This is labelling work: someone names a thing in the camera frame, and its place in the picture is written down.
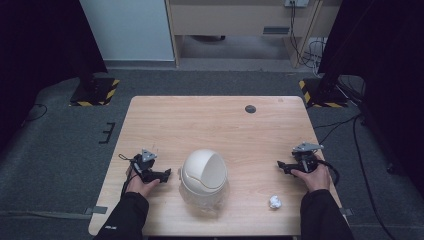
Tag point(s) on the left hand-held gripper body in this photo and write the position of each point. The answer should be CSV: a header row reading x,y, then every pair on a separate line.
x,y
144,160

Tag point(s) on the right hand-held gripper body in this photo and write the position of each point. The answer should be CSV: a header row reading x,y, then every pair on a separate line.
x,y
306,156

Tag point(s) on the person's left hand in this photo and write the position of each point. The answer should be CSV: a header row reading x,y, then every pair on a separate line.
x,y
141,186

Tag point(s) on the person's right hand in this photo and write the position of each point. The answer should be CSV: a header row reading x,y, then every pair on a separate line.
x,y
315,178

